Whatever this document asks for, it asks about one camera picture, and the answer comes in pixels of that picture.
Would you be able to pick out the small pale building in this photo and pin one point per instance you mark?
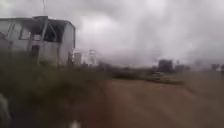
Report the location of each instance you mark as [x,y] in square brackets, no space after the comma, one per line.
[89,57]

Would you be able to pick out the dark distant building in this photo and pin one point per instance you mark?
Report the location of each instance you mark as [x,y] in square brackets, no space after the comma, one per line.
[165,65]

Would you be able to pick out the brown dirt road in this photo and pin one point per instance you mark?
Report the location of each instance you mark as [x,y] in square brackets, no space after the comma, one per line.
[156,103]

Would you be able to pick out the robot's own part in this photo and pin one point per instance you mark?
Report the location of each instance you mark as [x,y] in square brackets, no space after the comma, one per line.
[74,125]

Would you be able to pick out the grass verge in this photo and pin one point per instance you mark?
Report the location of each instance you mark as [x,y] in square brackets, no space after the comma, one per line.
[43,93]

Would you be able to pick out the white concrete building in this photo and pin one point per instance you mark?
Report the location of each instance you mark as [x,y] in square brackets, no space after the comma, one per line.
[40,36]

